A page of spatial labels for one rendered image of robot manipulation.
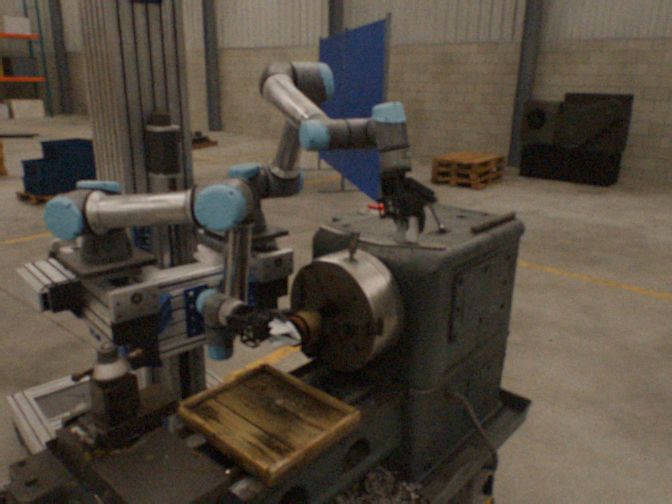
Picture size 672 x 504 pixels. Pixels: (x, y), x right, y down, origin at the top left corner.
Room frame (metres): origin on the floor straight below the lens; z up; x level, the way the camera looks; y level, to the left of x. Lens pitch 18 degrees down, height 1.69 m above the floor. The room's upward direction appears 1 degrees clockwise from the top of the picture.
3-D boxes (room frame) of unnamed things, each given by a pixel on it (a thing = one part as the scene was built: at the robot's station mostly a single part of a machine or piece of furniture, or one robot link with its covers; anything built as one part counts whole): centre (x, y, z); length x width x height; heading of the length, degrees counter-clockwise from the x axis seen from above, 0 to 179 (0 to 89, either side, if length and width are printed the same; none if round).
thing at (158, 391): (0.99, 0.43, 0.99); 0.20 x 0.10 x 0.05; 139
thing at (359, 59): (8.29, -0.08, 1.18); 4.12 x 0.80 x 2.35; 12
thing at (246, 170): (1.90, 0.32, 1.33); 0.13 x 0.12 x 0.14; 118
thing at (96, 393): (0.97, 0.44, 1.07); 0.07 x 0.07 x 0.10; 49
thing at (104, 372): (0.97, 0.45, 1.13); 0.08 x 0.08 x 0.03
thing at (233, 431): (1.17, 0.16, 0.89); 0.36 x 0.30 x 0.04; 49
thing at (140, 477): (0.92, 0.41, 0.95); 0.43 x 0.17 x 0.05; 49
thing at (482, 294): (1.69, -0.27, 1.06); 0.59 x 0.48 x 0.39; 139
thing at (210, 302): (1.39, 0.33, 1.08); 0.11 x 0.08 x 0.09; 48
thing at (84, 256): (1.56, 0.69, 1.21); 0.15 x 0.15 x 0.10
